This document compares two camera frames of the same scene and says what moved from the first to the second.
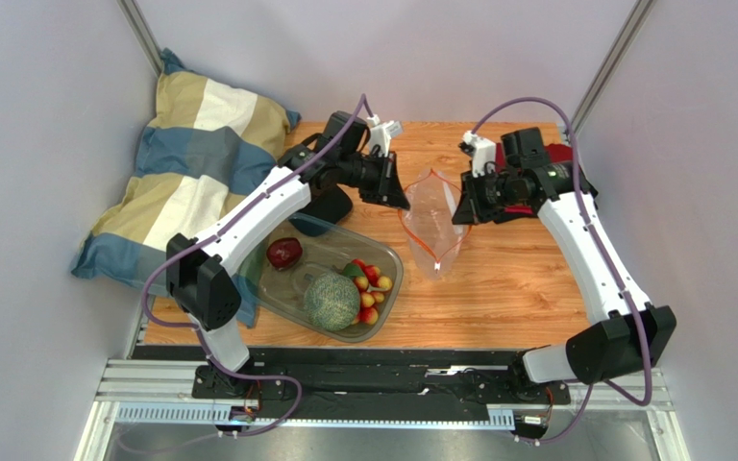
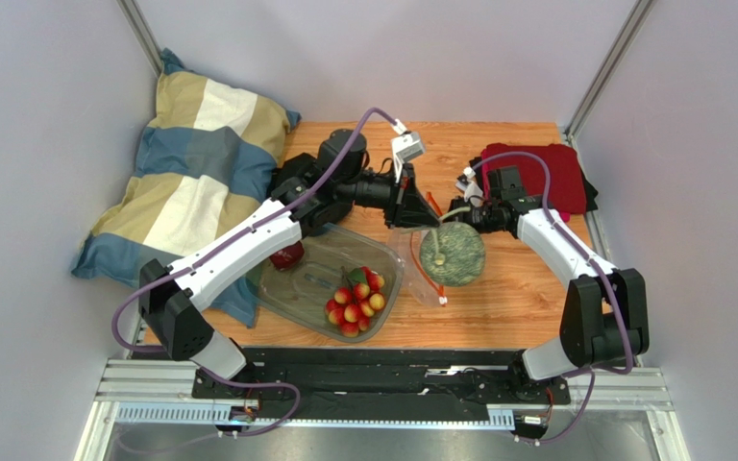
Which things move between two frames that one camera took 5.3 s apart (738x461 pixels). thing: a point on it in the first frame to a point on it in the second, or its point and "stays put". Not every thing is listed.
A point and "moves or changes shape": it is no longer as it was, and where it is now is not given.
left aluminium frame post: x=143 y=36 stays put
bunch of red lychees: x=372 y=287 moves or changes shape
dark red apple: x=284 y=253 stays put
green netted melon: x=332 y=302 to x=453 y=254
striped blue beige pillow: x=205 y=144 stays put
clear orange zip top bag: x=427 y=211 to x=409 y=241
